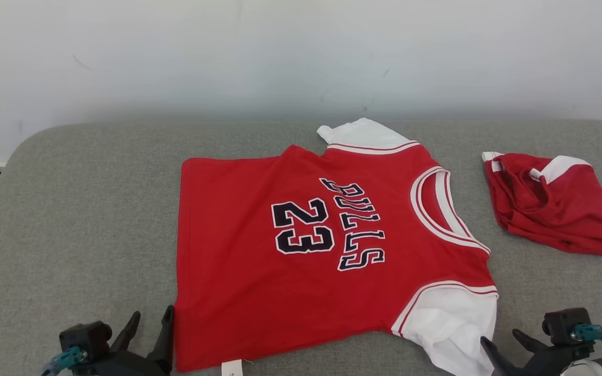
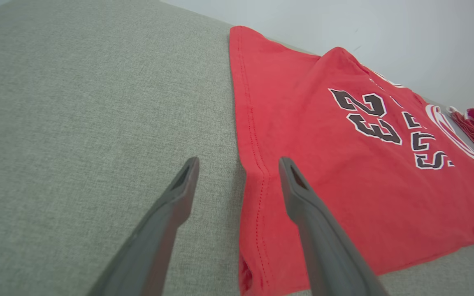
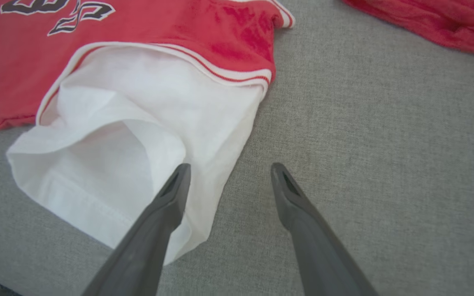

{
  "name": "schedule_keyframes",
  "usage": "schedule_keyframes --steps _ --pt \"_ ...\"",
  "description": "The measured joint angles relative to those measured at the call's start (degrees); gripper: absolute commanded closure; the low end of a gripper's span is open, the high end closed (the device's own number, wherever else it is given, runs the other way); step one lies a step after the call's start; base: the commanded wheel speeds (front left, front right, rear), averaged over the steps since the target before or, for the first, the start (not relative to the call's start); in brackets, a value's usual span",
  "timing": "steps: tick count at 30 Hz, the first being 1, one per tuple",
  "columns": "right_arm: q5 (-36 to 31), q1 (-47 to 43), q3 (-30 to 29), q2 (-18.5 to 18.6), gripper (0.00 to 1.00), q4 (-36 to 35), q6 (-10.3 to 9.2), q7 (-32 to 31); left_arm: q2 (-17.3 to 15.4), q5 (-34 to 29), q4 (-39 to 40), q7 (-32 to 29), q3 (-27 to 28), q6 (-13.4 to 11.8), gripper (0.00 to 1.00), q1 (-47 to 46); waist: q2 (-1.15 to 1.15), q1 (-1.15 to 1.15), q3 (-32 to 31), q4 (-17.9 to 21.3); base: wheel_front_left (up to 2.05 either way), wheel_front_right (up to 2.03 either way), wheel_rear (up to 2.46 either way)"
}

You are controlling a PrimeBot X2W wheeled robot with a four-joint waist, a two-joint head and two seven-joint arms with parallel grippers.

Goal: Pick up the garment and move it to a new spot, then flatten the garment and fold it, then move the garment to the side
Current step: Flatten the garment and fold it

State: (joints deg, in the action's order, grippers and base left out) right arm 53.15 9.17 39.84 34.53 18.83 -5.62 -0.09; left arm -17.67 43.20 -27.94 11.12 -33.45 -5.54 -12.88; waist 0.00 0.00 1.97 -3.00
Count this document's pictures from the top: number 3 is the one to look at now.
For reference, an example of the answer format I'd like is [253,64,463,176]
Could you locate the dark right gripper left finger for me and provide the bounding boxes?
[81,163,192,296]

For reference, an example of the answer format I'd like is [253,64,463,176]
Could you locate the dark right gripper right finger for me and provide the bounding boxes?
[270,162,380,296]

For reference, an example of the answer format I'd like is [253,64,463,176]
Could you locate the red jersey with white sleeves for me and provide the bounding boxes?
[0,0,296,266]

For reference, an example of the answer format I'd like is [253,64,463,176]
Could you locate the red shorts with white stripes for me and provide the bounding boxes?
[341,0,474,61]

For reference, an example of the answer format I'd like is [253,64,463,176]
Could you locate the grey fabric sofa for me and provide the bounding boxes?
[0,0,474,296]

